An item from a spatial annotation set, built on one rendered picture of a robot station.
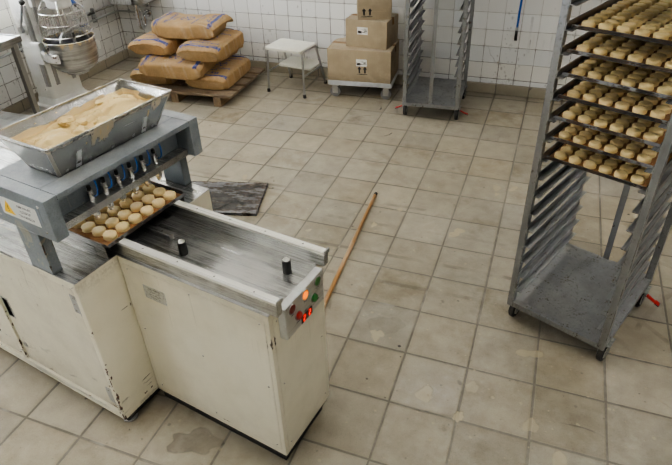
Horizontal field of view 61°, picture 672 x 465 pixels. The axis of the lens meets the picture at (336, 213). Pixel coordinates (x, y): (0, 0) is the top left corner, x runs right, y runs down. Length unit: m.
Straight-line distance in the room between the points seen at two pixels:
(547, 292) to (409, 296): 0.71
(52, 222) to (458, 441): 1.77
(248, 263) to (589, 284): 1.84
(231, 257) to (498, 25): 3.95
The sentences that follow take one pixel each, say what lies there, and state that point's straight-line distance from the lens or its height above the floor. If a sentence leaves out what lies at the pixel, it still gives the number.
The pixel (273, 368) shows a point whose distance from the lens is 2.03.
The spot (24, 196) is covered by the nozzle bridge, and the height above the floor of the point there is 1.18.
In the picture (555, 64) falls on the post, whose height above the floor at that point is 1.36.
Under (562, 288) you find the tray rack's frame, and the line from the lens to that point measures 3.14.
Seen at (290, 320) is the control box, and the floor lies 0.77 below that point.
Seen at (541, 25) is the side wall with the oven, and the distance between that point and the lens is 5.49.
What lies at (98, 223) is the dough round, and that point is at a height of 0.91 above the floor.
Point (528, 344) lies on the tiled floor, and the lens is 3.01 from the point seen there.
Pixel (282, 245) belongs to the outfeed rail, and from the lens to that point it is 2.08.
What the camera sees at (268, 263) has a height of 0.84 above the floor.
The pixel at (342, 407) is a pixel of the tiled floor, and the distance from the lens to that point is 2.66.
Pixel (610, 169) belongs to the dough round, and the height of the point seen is 0.97.
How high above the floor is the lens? 2.12
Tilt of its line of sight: 34 degrees down
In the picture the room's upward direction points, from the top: 2 degrees counter-clockwise
